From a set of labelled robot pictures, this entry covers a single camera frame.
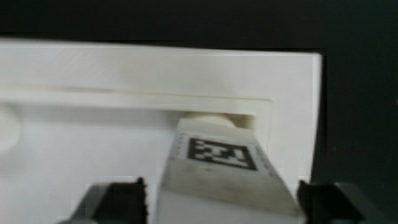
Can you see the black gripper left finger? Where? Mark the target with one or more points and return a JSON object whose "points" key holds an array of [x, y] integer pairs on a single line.
{"points": [[121, 208]]}

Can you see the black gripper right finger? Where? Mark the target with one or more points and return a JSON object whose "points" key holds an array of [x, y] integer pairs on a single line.
{"points": [[334, 204]]}

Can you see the white table leg with tag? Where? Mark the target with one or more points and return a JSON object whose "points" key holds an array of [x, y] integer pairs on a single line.
{"points": [[221, 186]]}

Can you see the white square tabletop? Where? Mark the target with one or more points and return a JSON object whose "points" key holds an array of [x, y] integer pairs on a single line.
{"points": [[86, 137]]}

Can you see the white U-shaped obstacle fence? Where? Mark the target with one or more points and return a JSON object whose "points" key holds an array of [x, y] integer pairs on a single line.
{"points": [[258, 83]]}

